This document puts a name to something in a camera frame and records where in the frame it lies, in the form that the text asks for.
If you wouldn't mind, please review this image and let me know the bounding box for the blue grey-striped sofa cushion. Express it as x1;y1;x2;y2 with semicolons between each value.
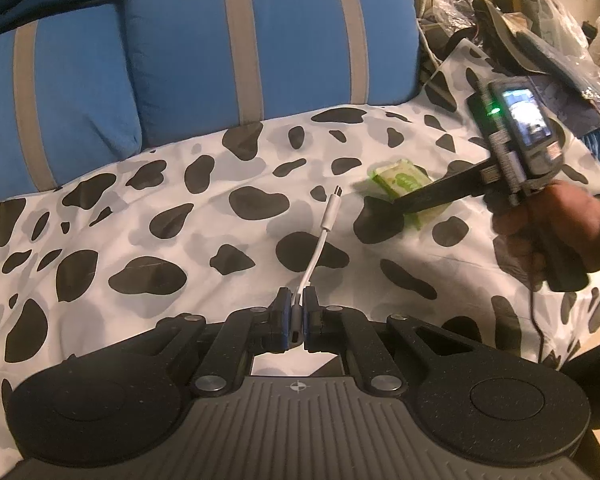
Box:
0;2;143;206
125;0;421;153

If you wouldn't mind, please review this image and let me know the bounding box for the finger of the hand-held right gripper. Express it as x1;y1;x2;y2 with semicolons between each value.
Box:
391;157;506;218

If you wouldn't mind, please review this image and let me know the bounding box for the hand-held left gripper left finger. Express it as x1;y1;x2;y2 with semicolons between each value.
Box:
152;288;293;396

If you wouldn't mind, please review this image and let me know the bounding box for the white adapter cable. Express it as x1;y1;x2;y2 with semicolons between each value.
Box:
287;185;346;346

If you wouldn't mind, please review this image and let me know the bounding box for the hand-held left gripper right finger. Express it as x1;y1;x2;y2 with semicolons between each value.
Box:
304;288;481;395

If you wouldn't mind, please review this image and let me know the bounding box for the green tissue packet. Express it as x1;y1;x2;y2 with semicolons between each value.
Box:
369;159;443;231

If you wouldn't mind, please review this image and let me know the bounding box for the person's right hand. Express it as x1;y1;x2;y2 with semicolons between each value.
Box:
490;180;600;281

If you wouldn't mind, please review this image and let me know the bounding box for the cow-print blanket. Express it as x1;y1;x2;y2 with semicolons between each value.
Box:
0;35;600;466

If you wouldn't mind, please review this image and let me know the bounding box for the clutter pile with bags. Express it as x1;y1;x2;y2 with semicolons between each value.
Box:
415;0;600;131

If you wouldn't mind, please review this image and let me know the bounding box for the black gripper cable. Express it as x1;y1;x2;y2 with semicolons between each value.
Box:
527;280;548;361

